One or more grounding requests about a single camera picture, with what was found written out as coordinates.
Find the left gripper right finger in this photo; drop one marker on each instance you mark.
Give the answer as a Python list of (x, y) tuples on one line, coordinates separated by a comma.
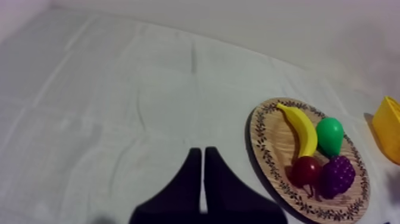
[(231, 197)]

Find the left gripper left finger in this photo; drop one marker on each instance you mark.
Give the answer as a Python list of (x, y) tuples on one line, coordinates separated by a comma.
[(181, 197)]

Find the round wooden board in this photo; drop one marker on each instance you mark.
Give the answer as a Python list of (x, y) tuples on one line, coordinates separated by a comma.
[(275, 150)]

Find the yellow toy banana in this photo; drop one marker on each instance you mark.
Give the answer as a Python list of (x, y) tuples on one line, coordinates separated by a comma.
[(304, 129)]

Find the yellow plastic basket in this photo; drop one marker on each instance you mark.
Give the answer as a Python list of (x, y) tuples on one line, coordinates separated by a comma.
[(387, 131)]

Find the small red fruit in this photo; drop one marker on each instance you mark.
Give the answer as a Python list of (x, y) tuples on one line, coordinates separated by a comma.
[(305, 171)]

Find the purple toy grapes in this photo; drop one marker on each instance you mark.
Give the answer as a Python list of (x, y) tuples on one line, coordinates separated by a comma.
[(338, 176)]

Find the green toy pear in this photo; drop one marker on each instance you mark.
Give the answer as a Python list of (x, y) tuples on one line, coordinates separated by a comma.
[(329, 136)]

